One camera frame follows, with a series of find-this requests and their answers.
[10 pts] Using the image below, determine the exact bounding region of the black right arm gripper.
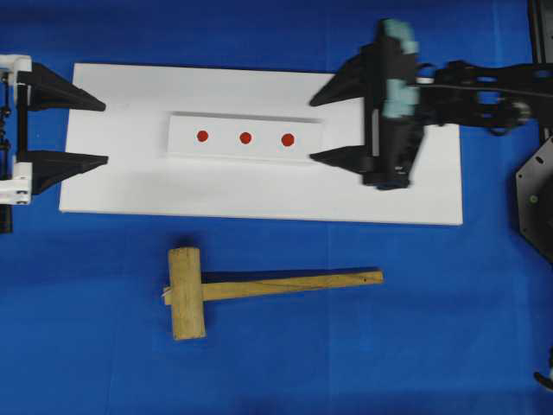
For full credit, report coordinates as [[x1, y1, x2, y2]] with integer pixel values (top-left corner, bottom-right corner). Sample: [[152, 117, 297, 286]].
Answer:
[[308, 40, 423, 190]]

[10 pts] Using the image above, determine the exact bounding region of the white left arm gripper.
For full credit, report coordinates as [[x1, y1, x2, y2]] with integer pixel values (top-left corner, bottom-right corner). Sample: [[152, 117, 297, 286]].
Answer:
[[1, 54, 108, 206]]

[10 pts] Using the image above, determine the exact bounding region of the wooden mallet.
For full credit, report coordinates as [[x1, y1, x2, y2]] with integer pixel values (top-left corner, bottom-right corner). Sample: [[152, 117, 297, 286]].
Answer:
[[162, 247, 384, 341]]

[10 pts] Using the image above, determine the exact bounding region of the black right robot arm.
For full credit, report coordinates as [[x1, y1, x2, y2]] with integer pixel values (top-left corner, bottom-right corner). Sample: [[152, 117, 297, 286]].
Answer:
[[5, 35, 552, 194]]

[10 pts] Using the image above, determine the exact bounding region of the red dot mark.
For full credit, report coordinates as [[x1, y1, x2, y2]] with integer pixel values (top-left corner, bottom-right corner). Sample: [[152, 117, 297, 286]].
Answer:
[[239, 131, 252, 144], [281, 133, 296, 147], [196, 130, 209, 143]]

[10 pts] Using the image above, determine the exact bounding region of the red dot mark middle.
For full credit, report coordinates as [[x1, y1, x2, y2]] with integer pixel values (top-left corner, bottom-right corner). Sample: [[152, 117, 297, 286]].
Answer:
[[239, 131, 252, 144]]

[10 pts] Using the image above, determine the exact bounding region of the white foam board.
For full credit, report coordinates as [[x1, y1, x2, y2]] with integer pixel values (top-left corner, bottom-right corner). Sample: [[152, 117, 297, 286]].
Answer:
[[58, 62, 464, 227]]

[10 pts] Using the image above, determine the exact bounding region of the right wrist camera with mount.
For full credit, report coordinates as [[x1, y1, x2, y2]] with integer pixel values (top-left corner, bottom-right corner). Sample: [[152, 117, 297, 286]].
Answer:
[[377, 18, 420, 119]]

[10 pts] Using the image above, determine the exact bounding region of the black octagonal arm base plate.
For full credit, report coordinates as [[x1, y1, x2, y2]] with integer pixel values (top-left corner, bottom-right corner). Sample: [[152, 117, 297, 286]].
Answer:
[[515, 137, 552, 263]]

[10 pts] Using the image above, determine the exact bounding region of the black aluminium frame rail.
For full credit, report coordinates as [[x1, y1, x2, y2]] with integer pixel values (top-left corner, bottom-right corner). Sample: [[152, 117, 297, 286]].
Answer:
[[527, 0, 552, 143]]

